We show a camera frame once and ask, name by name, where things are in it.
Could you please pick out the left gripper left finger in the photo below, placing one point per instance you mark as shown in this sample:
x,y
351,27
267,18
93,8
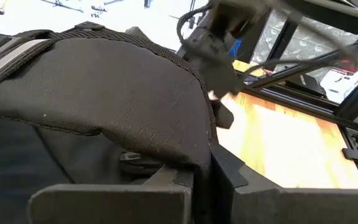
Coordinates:
x,y
110,205

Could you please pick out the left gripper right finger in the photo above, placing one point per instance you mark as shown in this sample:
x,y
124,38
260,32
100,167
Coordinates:
x,y
291,207

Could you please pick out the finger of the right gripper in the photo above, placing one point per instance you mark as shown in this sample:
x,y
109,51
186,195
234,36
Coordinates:
x,y
219,68
223,115

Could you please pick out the black backpack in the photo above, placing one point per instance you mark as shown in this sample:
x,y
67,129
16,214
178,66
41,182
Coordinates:
x,y
104,93

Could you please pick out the clear bubble wrap sheet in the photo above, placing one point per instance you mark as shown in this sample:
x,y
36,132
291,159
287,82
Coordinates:
x,y
309,43

